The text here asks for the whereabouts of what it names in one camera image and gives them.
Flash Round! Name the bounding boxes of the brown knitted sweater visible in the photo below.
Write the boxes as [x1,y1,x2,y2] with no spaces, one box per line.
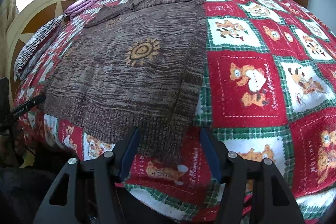
[41,0,207,164]

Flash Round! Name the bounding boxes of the striped pillow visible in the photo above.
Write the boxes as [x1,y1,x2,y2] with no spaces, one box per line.
[13,14,69,81]

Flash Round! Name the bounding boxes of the cream wooden headboard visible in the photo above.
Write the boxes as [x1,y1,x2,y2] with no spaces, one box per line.
[5,0,78,107]

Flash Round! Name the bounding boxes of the red checkered bear quilt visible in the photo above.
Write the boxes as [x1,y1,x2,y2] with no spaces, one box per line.
[14,0,335,223]

